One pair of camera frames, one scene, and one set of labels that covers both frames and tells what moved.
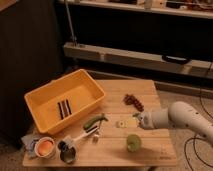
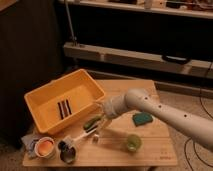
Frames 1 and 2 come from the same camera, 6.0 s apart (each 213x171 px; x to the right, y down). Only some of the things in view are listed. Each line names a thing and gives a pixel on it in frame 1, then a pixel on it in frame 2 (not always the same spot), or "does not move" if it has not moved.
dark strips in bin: [64, 108] does not move
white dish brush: [70, 141] does not move
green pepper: [95, 120] does not move
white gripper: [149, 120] to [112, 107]
